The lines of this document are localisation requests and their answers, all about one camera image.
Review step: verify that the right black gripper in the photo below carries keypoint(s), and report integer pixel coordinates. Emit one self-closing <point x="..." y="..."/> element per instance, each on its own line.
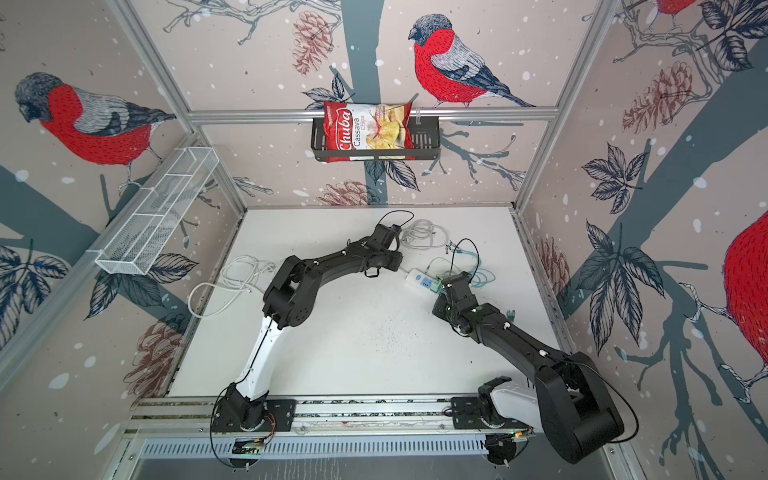
<point x="437" y="308"/>

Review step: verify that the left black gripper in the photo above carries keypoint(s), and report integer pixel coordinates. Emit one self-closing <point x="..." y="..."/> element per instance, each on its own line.
<point x="396" y="262"/>

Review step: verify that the light green charger adapter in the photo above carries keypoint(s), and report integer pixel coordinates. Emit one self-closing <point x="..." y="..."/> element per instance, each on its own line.
<point x="436" y="285"/>

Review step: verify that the white power strip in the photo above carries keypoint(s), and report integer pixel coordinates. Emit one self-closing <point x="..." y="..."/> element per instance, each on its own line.
<point x="419" y="280"/>

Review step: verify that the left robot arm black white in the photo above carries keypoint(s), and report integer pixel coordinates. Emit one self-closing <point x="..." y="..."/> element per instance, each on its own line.
<point x="287" y="303"/>

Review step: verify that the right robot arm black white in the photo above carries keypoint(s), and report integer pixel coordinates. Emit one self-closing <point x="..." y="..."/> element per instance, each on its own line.
<point x="570" y="402"/>

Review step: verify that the red cassava chips bag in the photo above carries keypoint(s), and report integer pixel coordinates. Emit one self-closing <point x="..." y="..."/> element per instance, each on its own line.
<point x="351" y="127"/>

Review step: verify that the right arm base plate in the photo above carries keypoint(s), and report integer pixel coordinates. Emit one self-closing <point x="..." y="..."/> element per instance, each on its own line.
<point x="476" y="413"/>

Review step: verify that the black wall basket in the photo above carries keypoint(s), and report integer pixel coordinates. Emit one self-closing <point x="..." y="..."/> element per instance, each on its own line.
<point x="419" y="140"/>

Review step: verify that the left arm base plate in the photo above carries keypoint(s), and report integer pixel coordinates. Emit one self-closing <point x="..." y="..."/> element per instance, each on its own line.
<point x="236" y="415"/>

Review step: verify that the white wire mesh shelf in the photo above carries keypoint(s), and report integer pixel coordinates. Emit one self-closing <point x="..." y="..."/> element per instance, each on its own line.
<point x="142" y="237"/>

